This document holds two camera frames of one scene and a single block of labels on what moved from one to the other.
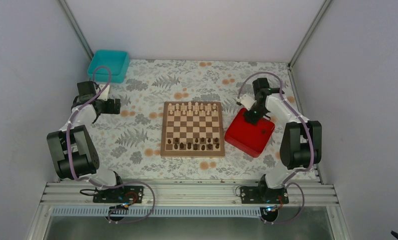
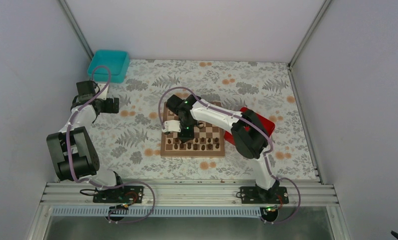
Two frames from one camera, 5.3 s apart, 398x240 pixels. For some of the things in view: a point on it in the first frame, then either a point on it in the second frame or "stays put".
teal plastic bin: (117, 61) stays put
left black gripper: (110, 110) stays put
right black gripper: (252, 119) -> (188, 136)
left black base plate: (125, 194) stays put
